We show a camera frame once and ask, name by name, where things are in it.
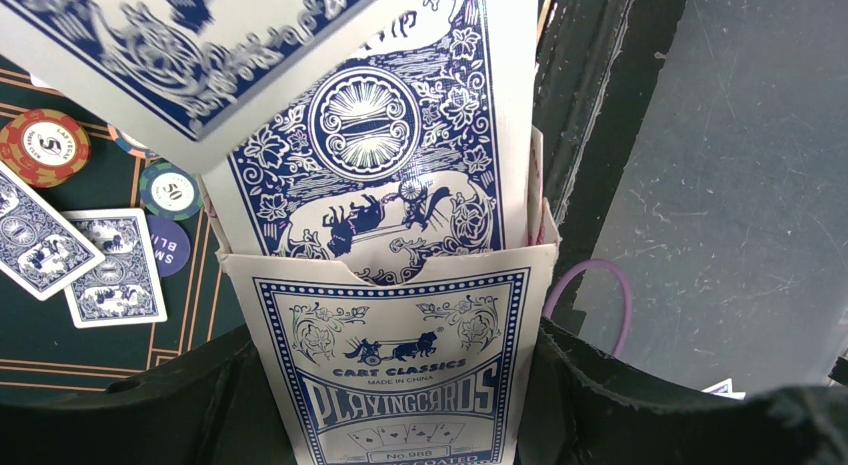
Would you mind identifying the green blue chips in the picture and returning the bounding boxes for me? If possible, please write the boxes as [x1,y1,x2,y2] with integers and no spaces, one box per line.
[139,160,203,221]

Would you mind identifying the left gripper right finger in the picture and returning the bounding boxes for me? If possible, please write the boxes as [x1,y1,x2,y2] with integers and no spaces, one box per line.
[516,319,847,464]

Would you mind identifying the orange chips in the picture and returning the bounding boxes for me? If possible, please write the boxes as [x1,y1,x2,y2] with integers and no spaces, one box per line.
[1,108,92,188]

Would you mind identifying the dealt card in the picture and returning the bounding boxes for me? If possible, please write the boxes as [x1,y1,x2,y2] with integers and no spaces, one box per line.
[64,208,168,329]

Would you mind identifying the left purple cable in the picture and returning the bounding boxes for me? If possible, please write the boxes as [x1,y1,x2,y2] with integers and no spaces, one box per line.
[543,259,634,359]

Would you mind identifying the green poker table mat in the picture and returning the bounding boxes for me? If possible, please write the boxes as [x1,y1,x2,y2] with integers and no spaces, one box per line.
[1,58,244,403]

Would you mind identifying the blue playing card deck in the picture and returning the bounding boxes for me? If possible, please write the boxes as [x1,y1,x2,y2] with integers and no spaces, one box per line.
[220,199,560,464]

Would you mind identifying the cards on floor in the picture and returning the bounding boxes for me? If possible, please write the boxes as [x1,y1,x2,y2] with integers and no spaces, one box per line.
[702,378,746,400]

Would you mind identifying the purple small blind button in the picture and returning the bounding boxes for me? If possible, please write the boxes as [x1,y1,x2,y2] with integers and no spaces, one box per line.
[146,214,192,278]

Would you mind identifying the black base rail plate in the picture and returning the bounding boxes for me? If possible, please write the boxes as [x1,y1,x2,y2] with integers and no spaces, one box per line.
[533,0,687,281]

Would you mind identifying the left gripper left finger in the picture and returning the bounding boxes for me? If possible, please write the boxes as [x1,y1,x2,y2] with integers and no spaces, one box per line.
[1,326,295,464]

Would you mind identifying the stack of playing cards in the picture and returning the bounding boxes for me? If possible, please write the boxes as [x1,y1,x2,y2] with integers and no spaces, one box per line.
[202,0,537,286]

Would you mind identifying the peach blue chips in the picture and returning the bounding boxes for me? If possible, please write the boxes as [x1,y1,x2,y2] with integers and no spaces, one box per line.
[107,124,160,160]

